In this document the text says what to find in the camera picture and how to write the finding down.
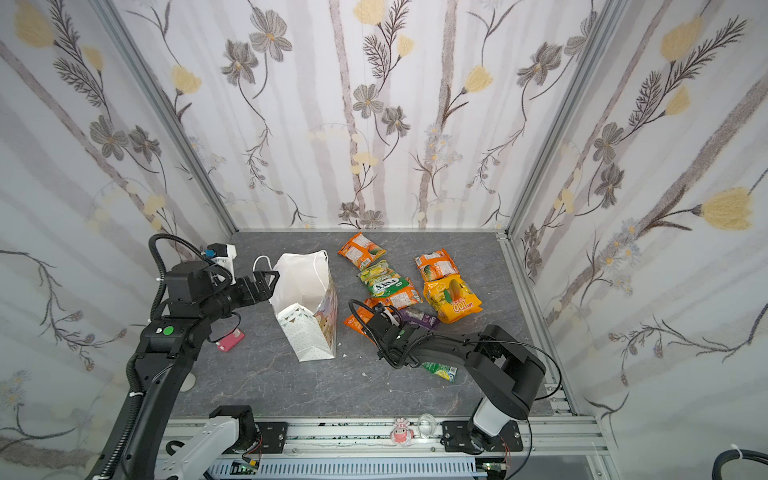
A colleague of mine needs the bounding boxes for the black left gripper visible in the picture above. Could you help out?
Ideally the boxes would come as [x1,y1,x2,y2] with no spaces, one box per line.
[197,269,281,325]

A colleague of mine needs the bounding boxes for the purple Fox's berries packet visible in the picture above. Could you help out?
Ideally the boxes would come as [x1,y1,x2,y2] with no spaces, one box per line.
[398,306,440,330]

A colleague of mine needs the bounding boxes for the orange chips packet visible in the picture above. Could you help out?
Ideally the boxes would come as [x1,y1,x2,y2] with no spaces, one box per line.
[344,298,391,334]

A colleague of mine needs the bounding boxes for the green orange Fox's packet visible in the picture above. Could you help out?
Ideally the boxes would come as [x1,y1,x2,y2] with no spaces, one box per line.
[369,277,423,309]

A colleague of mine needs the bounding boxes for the white cartoon paper bag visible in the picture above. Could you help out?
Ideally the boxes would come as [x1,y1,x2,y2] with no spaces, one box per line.
[252,250,338,362]

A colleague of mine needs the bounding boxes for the green snack packet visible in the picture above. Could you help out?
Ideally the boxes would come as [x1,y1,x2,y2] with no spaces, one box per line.
[422,362,457,383]

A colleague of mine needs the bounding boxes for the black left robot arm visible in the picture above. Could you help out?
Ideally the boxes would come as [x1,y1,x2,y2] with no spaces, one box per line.
[88,233,280,479]

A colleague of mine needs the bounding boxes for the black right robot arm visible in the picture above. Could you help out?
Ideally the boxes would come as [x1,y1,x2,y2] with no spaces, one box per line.
[348,299,547,455]

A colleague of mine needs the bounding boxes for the yellow mango snack bag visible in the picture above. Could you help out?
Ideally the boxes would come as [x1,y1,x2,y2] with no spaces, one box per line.
[424,274,483,324]

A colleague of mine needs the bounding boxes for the green yellow candy packet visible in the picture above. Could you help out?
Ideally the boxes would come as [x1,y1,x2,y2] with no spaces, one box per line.
[358,260,400,287]

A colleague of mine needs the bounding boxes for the pink eraser block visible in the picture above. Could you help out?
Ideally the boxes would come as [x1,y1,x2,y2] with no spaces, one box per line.
[215,328,245,352]

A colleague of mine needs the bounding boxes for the orange white snack packet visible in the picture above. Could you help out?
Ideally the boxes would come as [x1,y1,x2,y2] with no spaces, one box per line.
[415,249,459,282]

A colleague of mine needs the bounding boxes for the orange mango snack packet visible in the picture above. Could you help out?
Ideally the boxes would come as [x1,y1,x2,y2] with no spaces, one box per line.
[338,233,386,270]

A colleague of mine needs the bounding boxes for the clear glass ornament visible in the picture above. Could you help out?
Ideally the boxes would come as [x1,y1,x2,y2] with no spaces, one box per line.
[415,413,437,439]

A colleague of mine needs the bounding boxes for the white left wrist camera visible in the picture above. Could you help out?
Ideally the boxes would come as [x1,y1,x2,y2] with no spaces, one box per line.
[203,243,237,284]

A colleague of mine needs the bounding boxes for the white vented cable duct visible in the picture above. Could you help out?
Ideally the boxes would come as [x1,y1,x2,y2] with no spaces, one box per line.
[208,457,488,479]

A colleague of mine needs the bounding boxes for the black corrugated hose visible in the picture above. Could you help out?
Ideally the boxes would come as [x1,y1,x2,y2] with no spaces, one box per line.
[711,446,768,480]

